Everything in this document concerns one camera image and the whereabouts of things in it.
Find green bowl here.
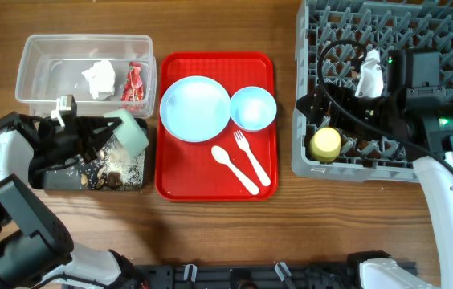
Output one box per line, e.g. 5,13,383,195
104,108,149,158

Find red snack wrapper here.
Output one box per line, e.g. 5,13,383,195
121,62,144,101

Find yellow cup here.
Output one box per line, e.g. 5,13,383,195
309,127,341,163

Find white napkin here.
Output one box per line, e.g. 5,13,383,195
82,60,116,100

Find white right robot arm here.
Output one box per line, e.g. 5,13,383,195
292,112,453,288

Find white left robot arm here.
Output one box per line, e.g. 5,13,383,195
0,112,149,288

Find grey dishwasher rack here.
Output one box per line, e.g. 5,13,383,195
292,0,453,182

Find food scraps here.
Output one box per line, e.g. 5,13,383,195
55,136,146,190

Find black tray bin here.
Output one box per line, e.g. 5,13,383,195
28,116,149,192

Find clear plastic bin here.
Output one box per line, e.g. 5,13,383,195
15,34,157,119

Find light blue plate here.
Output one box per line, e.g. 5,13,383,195
159,75,231,143

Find light blue bowl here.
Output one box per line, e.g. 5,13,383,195
230,86,277,132

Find red serving tray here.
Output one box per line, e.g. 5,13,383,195
154,51,278,202

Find white plastic fork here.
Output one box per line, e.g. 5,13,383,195
234,130,271,187

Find white plastic spoon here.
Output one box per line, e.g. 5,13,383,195
211,145,259,195

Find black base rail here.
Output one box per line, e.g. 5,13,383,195
137,262,361,289

